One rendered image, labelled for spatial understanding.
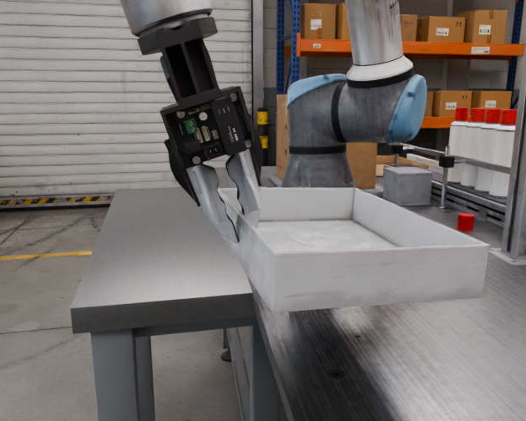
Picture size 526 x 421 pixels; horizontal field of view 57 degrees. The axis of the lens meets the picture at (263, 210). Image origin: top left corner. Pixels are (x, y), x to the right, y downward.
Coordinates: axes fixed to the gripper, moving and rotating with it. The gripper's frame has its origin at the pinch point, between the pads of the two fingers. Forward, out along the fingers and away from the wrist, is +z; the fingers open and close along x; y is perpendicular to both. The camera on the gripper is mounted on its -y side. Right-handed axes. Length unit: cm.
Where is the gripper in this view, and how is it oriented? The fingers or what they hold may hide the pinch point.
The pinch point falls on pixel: (239, 226)
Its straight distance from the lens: 51.1
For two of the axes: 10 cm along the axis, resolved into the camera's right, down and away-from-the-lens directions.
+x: 9.4, -3.2, 0.8
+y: 1.7, 2.4, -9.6
